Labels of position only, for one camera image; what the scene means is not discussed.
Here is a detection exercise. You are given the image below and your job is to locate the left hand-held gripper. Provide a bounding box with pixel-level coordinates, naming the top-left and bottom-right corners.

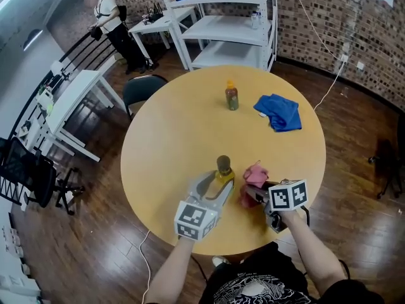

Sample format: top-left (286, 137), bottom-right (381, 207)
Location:
top-left (173, 169), bottom-right (237, 243)

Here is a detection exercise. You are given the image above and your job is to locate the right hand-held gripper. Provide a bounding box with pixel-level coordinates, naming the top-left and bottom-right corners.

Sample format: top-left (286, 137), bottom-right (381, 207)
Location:
top-left (245, 178), bottom-right (309, 234)

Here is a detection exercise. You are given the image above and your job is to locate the yellow bottle black cap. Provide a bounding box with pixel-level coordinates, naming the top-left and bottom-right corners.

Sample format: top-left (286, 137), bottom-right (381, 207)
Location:
top-left (213, 154), bottom-right (237, 192)

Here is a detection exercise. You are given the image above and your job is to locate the pink cloth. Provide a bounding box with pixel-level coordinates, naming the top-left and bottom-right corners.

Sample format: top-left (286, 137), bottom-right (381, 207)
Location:
top-left (238, 160), bottom-right (271, 209)

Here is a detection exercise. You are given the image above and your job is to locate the green bottle orange cap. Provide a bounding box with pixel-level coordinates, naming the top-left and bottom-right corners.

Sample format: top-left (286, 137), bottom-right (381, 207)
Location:
top-left (225, 79), bottom-right (239, 111)

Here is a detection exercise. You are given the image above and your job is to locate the person's right forearm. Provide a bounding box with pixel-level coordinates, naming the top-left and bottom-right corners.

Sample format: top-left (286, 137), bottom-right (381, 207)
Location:
top-left (280, 209), bottom-right (346, 293)

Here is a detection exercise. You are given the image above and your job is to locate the person's left forearm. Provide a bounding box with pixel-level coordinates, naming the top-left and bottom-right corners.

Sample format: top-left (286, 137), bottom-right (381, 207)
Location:
top-left (145, 236), bottom-right (196, 304)

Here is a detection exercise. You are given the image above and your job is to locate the person's left white shoe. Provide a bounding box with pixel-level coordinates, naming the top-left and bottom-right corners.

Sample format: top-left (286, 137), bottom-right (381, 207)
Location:
top-left (211, 255), bottom-right (231, 268)

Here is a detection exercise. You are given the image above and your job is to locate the round wooden table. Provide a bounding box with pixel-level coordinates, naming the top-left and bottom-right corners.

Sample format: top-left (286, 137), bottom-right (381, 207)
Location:
top-left (120, 64), bottom-right (327, 257)

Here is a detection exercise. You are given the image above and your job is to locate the person's black printed t-shirt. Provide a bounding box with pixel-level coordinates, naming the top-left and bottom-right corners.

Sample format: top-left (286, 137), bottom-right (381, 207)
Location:
top-left (198, 241), bottom-right (386, 304)

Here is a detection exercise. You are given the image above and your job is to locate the blue cloth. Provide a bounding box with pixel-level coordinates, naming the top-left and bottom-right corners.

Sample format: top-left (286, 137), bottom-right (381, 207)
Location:
top-left (252, 93), bottom-right (302, 134)

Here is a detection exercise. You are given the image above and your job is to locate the dark grey chair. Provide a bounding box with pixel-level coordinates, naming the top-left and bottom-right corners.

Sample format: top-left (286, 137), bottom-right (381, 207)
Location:
top-left (121, 74), bottom-right (169, 122)

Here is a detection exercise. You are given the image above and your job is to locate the white shelving rack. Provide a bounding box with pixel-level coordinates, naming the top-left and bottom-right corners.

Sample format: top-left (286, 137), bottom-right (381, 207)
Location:
top-left (154, 0), bottom-right (279, 73)

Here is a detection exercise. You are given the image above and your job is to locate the white desk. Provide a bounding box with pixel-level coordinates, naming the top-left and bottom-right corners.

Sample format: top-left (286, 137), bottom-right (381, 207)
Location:
top-left (45, 69), bottom-right (127, 163)

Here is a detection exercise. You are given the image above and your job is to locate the small white table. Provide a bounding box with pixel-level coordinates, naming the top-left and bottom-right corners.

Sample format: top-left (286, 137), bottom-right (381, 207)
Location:
top-left (127, 6), bottom-right (206, 70)

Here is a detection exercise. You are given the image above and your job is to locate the black mesh office chair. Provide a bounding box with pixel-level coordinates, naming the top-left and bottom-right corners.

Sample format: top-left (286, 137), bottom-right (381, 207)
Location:
top-left (0, 136), bottom-right (86, 217)

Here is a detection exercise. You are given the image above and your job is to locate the black router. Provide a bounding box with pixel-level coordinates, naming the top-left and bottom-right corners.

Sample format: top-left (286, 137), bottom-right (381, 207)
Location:
top-left (142, 3), bottom-right (165, 25)

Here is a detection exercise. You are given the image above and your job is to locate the black metal railing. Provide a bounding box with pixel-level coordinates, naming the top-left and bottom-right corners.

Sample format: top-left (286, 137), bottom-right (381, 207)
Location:
top-left (8, 31), bottom-right (118, 141)

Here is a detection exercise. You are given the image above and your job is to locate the white box device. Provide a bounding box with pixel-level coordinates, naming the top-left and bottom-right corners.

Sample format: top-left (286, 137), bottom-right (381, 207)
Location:
top-left (35, 87), bottom-right (55, 113)

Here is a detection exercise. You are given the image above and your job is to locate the white lamp device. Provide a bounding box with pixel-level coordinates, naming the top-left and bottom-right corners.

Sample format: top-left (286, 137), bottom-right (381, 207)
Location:
top-left (49, 60), bottom-right (71, 77)

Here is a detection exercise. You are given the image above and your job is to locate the row of white boxes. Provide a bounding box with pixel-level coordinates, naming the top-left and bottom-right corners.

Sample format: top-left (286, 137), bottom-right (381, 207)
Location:
top-left (0, 225), bottom-right (26, 259)

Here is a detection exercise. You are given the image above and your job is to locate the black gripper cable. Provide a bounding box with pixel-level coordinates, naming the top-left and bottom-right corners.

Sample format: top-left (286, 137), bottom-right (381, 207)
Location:
top-left (297, 206), bottom-right (351, 281)
top-left (189, 253), bottom-right (209, 283)

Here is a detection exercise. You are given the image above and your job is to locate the white extension cord with strip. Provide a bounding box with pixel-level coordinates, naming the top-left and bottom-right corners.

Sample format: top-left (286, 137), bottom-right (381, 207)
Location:
top-left (139, 58), bottom-right (349, 304)

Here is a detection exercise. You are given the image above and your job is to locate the hanging white cable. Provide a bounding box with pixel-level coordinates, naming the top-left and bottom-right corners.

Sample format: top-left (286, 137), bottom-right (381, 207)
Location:
top-left (286, 0), bottom-right (346, 58)

